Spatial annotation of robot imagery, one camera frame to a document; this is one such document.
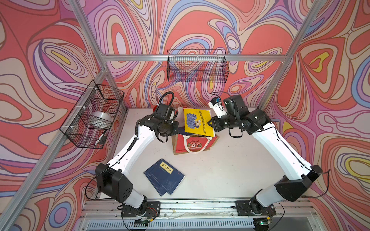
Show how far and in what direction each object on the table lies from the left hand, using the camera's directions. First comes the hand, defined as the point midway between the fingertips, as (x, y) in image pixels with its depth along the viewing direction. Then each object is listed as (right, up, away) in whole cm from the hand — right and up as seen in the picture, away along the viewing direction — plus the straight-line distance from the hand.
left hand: (179, 130), depth 79 cm
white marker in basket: (-41, -6, -8) cm, 43 cm away
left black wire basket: (-51, +19, +8) cm, 55 cm away
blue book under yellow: (-12, -33, +1) cm, 35 cm away
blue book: (-8, -28, +5) cm, 29 cm away
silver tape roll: (-39, +6, -10) cm, 40 cm away
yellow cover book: (+9, +4, -2) cm, 10 cm away
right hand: (+16, +2, -8) cm, 18 cm away
